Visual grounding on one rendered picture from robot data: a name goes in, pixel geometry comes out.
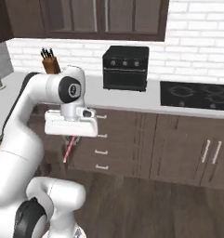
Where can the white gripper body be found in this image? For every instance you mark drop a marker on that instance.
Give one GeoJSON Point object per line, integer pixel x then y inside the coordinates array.
{"type": "Point", "coordinates": [70, 127]}

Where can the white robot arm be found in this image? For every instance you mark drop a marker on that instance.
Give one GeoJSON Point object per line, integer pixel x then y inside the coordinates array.
{"type": "Point", "coordinates": [20, 145]}

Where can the pink striped straw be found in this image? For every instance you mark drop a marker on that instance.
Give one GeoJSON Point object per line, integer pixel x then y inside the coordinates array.
{"type": "Point", "coordinates": [69, 149]}

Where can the brown drawer front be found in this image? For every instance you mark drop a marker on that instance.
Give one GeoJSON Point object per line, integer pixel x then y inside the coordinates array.
{"type": "Point", "coordinates": [119, 117]}
{"type": "Point", "coordinates": [119, 134]}
{"type": "Point", "coordinates": [119, 167]}
{"type": "Point", "coordinates": [119, 151]}

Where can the brown knife block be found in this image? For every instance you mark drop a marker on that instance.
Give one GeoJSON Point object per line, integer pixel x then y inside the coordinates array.
{"type": "Point", "coordinates": [52, 65]}

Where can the narrow brown cupboard panel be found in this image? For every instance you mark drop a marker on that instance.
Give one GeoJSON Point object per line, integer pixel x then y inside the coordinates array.
{"type": "Point", "coordinates": [145, 145]}

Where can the black toaster oven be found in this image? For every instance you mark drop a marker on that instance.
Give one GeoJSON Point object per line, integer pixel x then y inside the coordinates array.
{"type": "Point", "coordinates": [125, 68]}

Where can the brown base cupboard door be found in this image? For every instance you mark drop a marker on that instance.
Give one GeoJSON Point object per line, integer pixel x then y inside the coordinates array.
{"type": "Point", "coordinates": [220, 155]}
{"type": "Point", "coordinates": [178, 148]}

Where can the black hob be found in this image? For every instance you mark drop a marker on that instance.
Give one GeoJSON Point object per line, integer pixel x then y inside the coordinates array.
{"type": "Point", "coordinates": [195, 95]}

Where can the dark brown tall cupboard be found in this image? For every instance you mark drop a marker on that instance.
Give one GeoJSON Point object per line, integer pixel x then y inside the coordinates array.
{"type": "Point", "coordinates": [0, 18]}

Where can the dark brown wall cupboard door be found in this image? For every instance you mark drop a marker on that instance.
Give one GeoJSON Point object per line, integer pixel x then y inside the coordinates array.
{"type": "Point", "coordinates": [135, 15]}
{"type": "Point", "coordinates": [73, 15]}

